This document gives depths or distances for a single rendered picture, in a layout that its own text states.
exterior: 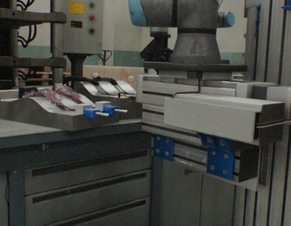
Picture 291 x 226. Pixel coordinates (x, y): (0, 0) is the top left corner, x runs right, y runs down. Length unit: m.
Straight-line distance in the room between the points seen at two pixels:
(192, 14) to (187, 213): 1.11
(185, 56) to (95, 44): 1.43
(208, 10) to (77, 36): 1.40
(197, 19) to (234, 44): 7.82
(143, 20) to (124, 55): 9.39
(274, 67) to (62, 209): 0.89
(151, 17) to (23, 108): 0.61
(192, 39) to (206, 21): 0.06
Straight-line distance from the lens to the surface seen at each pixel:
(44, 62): 2.15
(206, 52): 1.06
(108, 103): 1.39
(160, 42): 1.47
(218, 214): 2.11
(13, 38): 2.78
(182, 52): 1.06
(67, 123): 1.26
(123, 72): 5.47
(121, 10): 10.48
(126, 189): 1.58
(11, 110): 1.47
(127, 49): 10.57
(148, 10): 1.08
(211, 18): 1.09
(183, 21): 1.09
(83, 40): 2.39
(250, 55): 1.22
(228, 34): 8.99
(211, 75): 1.04
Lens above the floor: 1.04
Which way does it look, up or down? 8 degrees down
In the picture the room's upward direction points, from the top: 2 degrees clockwise
